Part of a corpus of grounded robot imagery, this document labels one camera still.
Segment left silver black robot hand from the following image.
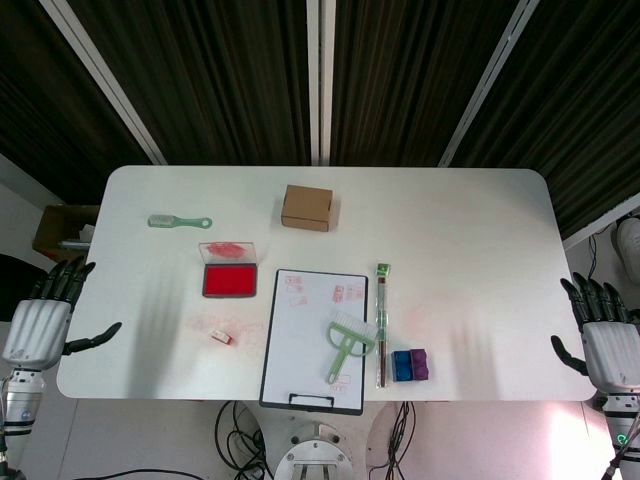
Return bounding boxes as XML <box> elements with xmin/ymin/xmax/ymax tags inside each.
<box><xmin>1</xmin><ymin>260</ymin><xmax>123</xmax><ymax>371</ymax></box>

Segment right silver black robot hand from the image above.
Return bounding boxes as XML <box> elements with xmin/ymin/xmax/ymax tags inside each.
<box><xmin>549</xmin><ymin>272</ymin><xmax>640</xmax><ymax>394</ymax></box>

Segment black clipboard with white paper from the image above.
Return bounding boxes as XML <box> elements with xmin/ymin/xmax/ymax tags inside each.
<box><xmin>258</xmin><ymin>268</ymin><xmax>370</xmax><ymax>417</ymax></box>

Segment round silver robot base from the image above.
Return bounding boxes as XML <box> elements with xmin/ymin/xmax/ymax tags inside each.
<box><xmin>273</xmin><ymin>422</ymin><xmax>354</xmax><ymax>480</ymax></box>

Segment red ink pad open lid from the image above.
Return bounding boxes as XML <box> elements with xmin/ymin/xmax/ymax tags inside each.
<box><xmin>198</xmin><ymin>241</ymin><xmax>259</xmax><ymax>300</ymax></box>

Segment black trouser leg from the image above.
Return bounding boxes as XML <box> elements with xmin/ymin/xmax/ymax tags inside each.
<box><xmin>0</xmin><ymin>253</ymin><xmax>49</xmax><ymax>314</ymax></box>

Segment open brown cardboard carton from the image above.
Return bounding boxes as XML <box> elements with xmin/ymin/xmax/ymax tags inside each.
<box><xmin>32</xmin><ymin>204</ymin><xmax>100</xmax><ymax>264</ymax></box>

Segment white rounded device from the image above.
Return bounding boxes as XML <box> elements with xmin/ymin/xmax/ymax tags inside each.
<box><xmin>613</xmin><ymin>217</ymin><xmax>640</xmax><ymax>261</ymax></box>

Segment purple plastic block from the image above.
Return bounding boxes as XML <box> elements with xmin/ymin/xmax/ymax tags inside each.
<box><xmin>408</xmin><ymin>348</ymin><xmax>432</xmax><ymax>382</ymax></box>

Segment blue plastic block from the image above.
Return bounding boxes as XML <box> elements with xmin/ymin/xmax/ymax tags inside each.
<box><xmin>390</xmin><ymin>350</ymin><xmax>414</xmax><ymax>383</ymax></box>

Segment dark pleated curtain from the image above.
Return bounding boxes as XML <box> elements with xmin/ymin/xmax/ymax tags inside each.
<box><xmin>0</xmin><ymin>0</ymin><xmax>151</xmax><ymax>206</ymax></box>
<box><xmin>329</xmin><ymin>0</ymin><xmax>524</xmax><ymax>166</ymax></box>
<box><xmin>67</xmin><ymin>0</ymin><xmax>314</xmax><ymax>166</ymax></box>
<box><xmin>449</xmin><ymin>0</ymin><xmax>640</xmax><ymax>241</ymax></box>

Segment brown pen with green cap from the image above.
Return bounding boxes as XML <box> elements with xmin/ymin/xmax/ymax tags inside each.
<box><xmin>374</xmin><ymin>262</ymin><xmax>392</xmax><ymax>390</ymax></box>

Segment green mini brush white bristles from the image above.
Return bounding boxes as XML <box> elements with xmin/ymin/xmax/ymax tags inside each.
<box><xmin>324</xmin><ymin>311</ymin><xmax>377</xmax><ymax>385</ymax></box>

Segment brown cardboard box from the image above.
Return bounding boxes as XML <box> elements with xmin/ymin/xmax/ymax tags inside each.
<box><xmin>279</xmin><ymin>184</ymin><xmax>335</xmax><ymax>234</ymax></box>

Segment green handled small scrub brush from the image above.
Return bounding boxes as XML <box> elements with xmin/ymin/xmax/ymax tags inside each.
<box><xmin>147</xmin><ymin>214</ymin><xmax>214</xmax><ymax>231</ymax></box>

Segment black cable bundle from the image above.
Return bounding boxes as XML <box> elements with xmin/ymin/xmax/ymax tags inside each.
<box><xmin>367</xmin><ymin>402</ymin><xmax>416</xmax><ymax>480</ymax></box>
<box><xmin>214</xmin><ymin>399</ymin><xmax>274</xmax><ymax>480</ymax></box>

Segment white slanted partition frame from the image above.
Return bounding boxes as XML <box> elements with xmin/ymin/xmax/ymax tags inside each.
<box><xmin>438</xmin><ymin>0</ymin><xmax>544</xmax><ymax>169</ymax></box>
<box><xmin>39</xmin><ymin>0</ymin><xmax>169</xmax><ymax>165</ymax></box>

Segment white upright partition frame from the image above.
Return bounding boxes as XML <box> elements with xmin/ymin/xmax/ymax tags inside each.
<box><xmin>305</xmin><ymin>0</ymin><xmax>337</xmax><ymax>166</ymax></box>

